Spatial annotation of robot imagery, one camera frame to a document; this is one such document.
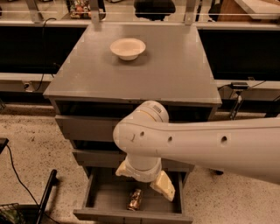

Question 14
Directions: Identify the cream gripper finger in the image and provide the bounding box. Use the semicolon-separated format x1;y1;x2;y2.
115;161;131;177
150;171;175;201

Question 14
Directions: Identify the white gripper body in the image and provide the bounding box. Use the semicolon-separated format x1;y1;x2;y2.
124;155;162;183

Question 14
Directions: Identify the orange can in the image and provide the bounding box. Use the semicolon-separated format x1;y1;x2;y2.
127;188;143;211

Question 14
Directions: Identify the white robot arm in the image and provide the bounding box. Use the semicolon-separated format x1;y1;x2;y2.
113;101;280;201

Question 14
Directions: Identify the bottom grey drawer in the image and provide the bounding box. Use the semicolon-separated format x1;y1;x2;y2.
73;168;193;224

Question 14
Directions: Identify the grey drawer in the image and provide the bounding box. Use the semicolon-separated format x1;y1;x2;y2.
55;115;119;142
73;168;193;224
73;150;194;172

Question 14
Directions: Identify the middle grey drawer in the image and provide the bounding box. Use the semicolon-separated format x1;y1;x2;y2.
73;150;194;172

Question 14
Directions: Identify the top grey drawer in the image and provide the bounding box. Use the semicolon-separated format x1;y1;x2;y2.
55;115;119;142

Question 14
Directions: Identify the grey drawer cabinet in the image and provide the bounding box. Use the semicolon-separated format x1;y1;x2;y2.
43;22;223;176

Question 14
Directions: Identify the black stand leg left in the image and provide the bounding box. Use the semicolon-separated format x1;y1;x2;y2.
36;169;58;224

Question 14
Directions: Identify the white bowl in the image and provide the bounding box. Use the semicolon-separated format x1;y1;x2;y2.
110;38;146;60

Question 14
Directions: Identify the black power adapter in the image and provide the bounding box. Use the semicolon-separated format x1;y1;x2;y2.
230;82;249;89

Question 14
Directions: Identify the black office chair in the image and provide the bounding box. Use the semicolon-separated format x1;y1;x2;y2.
134;0;176;21

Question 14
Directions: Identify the colourful snack box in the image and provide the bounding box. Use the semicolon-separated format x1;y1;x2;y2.
70;0;91;19

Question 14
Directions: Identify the black frame leg right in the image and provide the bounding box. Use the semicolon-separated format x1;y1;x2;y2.
214;171;224;175

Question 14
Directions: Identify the black cable on floor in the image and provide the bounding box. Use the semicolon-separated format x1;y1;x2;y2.
5;143;60;224

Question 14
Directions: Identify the wire basket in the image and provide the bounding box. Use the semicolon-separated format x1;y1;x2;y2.
0;203;26;224

